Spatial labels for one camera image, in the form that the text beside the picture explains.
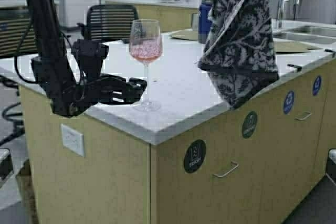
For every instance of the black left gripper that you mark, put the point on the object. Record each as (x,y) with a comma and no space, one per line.
(96,87)

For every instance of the wine glass with pink liquid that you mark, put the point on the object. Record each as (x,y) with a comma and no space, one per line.
(145,46)

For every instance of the black white patterned cloth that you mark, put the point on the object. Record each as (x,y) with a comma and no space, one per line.
(239,54)

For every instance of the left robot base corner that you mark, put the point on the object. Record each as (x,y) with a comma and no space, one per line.
(6,165)

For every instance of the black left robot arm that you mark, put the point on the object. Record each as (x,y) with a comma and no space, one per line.
(52,71)

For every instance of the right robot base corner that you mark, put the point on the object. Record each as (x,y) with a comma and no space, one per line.
(330,169)

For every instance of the black mesh office chair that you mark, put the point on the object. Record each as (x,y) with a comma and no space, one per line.
(108,22)

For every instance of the black round trash sticker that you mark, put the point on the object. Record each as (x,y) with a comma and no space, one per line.
(194,156)

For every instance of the blue water bottle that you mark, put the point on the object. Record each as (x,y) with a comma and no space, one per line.
(204,24)

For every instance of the green round compost sticker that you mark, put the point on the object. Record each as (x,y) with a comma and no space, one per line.
(249,125)

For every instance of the wood kitchen island cabinet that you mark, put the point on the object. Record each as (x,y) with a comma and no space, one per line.
(123,179)

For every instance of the brown paper sheet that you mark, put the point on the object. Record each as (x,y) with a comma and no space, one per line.
(293,47)

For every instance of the blue round recycling sticker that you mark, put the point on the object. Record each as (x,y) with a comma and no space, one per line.
(288,102)

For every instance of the island stainless steel sink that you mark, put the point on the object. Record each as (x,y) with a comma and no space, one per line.
(310,34)

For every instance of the white wall outlet plate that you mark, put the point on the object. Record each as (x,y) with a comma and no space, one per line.
(73,140)

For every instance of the metal trash drawer handle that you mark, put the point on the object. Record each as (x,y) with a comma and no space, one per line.
(228,170)

